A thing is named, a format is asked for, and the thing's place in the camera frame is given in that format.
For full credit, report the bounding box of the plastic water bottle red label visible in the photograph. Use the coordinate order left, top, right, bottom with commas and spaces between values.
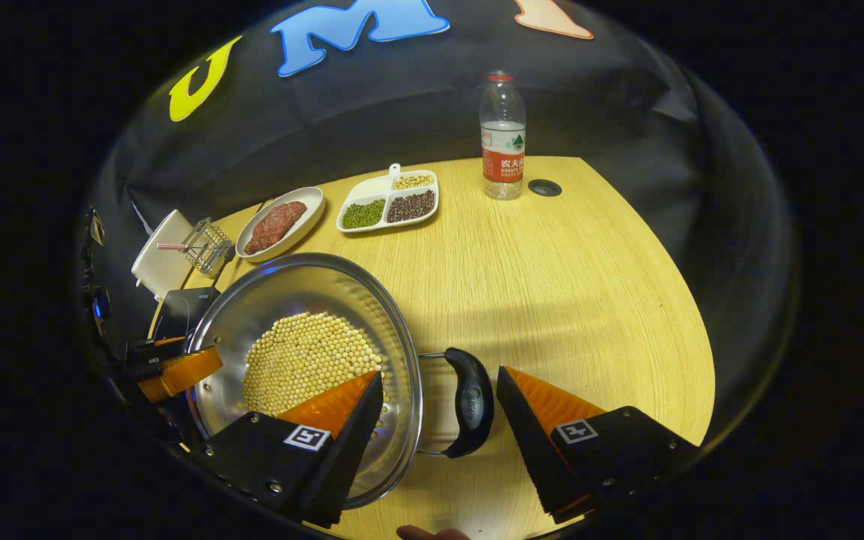
479, 70, 527, 200

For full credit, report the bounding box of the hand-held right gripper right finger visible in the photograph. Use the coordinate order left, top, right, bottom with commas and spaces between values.
496, 365, 703, 526

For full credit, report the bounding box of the brown meat patty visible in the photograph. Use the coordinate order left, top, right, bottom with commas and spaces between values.
267, 200, 308, 237
243, 217, 284, 256

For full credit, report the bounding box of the heap of soybeans in pot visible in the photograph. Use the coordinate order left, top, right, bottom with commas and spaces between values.
241, 311, 388, 432

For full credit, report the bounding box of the metal wire basket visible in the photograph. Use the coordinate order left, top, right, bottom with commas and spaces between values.
181, 217, 234, 278

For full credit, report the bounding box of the steel pot with black handles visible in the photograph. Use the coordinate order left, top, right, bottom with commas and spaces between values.
186, 253, 494, 511

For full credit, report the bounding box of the white oval plate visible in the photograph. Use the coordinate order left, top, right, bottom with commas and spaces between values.
235, 186, 326, 263

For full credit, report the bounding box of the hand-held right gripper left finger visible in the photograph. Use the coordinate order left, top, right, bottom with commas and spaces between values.
192, 370, 386, 530

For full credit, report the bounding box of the white toaster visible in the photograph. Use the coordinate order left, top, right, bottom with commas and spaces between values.
130, 209, 197, 302

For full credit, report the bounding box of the green mung beans portion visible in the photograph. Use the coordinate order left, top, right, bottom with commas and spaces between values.
341, 199, 387, 230

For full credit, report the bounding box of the dark red beans portion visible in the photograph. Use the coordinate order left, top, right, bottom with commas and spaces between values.
387, 190, 437, 224

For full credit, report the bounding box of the black induction cooktop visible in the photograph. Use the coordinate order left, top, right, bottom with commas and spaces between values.
151, 286, 221, 342

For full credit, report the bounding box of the white divided dish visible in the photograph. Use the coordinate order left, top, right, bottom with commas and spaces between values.
336, 163, 440, 234

